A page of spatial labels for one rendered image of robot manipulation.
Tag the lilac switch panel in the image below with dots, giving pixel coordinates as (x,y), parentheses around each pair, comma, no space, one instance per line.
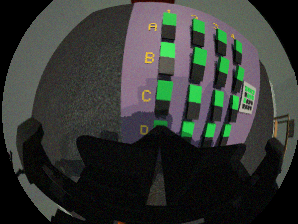
(189,71)

